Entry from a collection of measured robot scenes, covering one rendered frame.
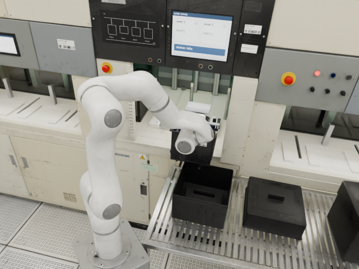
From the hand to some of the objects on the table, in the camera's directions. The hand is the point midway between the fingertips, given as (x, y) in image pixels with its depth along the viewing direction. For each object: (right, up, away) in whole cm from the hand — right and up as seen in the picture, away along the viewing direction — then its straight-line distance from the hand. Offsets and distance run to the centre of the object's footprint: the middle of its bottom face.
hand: (197, 111), depth 145 cm
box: (+82, -65, -1) cm, 105 cm away
